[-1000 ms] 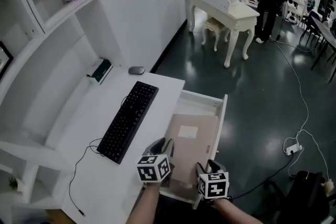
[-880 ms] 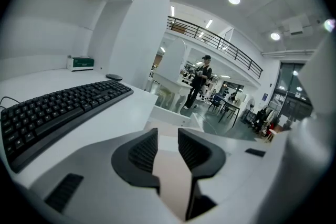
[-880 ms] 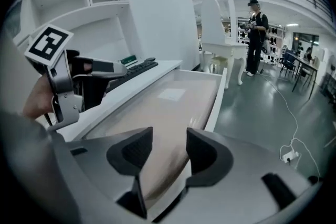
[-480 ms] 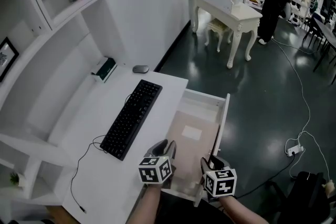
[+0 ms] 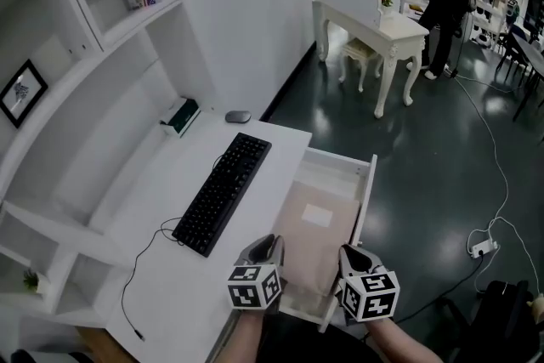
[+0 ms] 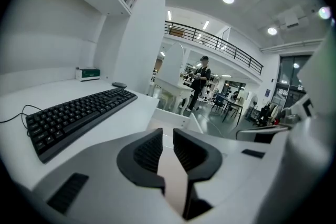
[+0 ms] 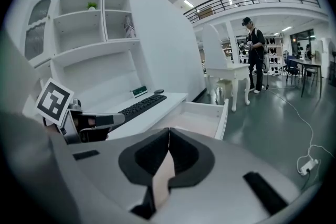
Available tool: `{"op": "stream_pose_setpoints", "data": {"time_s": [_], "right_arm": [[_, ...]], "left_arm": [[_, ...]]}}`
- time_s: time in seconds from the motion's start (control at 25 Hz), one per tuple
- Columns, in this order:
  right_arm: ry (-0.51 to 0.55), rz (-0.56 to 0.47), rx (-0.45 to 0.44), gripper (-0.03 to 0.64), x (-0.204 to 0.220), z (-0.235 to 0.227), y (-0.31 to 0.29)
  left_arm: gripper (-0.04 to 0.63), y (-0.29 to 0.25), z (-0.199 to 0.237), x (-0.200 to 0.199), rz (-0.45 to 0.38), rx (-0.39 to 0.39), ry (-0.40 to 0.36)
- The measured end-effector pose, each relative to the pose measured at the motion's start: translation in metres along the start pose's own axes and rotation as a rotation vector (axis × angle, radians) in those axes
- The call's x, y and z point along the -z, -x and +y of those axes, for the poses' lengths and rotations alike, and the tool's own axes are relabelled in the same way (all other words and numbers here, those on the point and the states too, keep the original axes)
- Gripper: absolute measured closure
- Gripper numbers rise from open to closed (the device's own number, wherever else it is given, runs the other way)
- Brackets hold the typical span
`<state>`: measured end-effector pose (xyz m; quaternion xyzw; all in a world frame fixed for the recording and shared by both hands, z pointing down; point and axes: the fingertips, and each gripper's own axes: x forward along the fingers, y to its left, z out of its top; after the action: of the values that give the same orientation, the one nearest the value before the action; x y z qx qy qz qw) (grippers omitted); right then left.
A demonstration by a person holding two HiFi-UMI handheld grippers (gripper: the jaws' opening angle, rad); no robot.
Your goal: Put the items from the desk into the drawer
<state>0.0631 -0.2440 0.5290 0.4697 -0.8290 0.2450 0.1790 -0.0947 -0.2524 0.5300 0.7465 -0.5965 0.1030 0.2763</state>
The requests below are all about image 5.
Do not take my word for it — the grey computer mouse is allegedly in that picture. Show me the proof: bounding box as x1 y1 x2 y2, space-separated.
224 110 252 125

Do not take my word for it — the person's left forearm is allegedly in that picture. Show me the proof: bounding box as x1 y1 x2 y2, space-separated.
230 308 268 363

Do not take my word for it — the black picture frame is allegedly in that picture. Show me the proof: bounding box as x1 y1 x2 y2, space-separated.
0 58 49 129

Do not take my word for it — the white drawer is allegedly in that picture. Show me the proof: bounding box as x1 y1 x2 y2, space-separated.
271 146 378 333

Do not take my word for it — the black office chair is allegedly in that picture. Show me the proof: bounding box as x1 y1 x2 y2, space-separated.
437 279 544 363

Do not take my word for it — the dark table with chairs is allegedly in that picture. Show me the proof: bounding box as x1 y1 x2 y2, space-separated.
495 23 544 122

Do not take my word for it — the white padded stool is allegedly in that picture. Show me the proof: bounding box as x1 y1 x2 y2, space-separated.
338 37 386 94

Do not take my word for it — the white floor cable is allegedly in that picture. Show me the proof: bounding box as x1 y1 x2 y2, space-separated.
449 71 544 295

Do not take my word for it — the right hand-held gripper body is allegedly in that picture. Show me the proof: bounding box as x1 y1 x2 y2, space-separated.
337 246 401 326

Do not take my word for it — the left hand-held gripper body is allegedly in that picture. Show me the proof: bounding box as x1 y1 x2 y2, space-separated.
227 234 285 315

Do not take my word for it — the black keyboard cable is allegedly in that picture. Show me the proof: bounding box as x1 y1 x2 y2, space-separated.
121 216 184 343

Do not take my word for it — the black keyboard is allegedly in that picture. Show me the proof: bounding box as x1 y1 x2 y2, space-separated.
171 132 273 258

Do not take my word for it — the pink paper folder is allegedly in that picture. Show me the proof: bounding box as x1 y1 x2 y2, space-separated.
271 181 362 299

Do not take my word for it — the black floor cable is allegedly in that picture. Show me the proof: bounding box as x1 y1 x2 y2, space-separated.
394 254 486 325

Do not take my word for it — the person's dark clothing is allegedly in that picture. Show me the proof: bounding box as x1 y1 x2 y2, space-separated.
257 312 386 363

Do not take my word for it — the person's right forearm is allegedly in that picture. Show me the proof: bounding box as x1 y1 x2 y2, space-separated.
367 316 445 363

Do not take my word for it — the white shelving unit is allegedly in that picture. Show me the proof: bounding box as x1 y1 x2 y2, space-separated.
0 0 315 329

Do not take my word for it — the white power strip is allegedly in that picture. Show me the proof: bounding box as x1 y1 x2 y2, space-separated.
470 240 500 260

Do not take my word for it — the white desk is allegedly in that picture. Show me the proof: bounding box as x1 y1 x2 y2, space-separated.
88 110 314 363

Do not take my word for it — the small potted plant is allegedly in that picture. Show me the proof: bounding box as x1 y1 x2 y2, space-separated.
21 267 52 297

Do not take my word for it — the white dressing table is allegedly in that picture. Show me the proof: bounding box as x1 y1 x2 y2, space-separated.
312 0 431 120

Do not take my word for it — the green and white box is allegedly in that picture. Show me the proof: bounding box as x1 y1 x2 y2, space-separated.
159 97 201 139

